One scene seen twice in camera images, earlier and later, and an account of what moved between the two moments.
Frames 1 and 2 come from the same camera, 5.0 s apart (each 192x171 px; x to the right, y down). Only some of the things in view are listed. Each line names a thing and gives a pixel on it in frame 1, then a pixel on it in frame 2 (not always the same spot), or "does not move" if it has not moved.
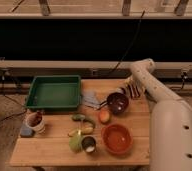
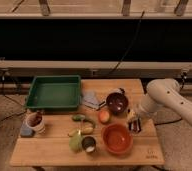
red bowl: x=117 y=138 does not move
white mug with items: x=35 y=120 does not move
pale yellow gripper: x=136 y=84 -> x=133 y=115
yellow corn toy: x=87 y=130 does not move
